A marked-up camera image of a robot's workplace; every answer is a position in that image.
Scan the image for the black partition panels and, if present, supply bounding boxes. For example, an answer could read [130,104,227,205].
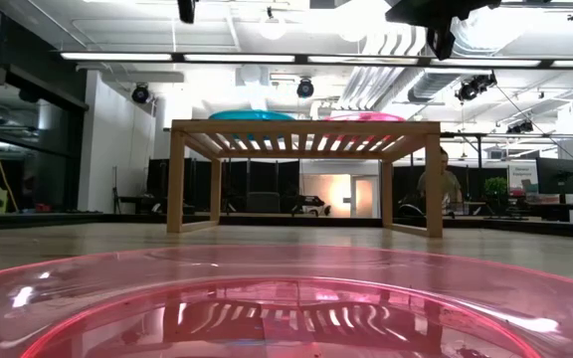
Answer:
[146,157,301,214]

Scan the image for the light wooden slatted shelf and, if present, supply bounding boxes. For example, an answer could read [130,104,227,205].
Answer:
[165,118,445,239]

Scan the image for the black computer monitor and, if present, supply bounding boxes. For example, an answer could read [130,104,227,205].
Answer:
[535,157,573,196]

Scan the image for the person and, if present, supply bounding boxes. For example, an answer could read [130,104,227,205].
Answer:
[417,147,464,216]

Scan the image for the black overhead light bar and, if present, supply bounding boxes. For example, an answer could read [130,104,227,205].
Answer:
[60,51,573,70]

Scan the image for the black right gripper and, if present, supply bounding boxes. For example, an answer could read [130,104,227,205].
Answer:
[384,0,502,62]

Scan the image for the white door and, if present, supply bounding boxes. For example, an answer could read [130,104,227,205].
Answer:
[350,176,381,219]

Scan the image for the green potted plant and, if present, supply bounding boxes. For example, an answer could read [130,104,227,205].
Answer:
[483,176,509,200]

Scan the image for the black stage spotlight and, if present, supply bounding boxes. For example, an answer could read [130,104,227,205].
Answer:
[505,118,535,135]
[131,83,151,104]
[455,73,498,103]
[295,78,315,99]

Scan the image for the pink translucent plastic plate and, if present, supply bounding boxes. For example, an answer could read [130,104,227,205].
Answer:
[0,244,573,358]
[323,111,407,123]

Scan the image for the white printed sign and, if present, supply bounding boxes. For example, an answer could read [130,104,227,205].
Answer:
[507,162,539,193]

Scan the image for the black overhead camera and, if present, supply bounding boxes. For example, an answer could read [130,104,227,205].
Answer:
[176,0,198,25]

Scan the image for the silver ventilation duct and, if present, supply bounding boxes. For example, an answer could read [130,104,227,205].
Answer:
[408,69,463,104]

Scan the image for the black and white wheeled robot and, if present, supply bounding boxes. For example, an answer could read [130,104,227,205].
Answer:
[290,195,332,218]

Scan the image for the teal translucent plastic plate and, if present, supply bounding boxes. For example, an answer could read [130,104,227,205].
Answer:
[208,109,296,122]

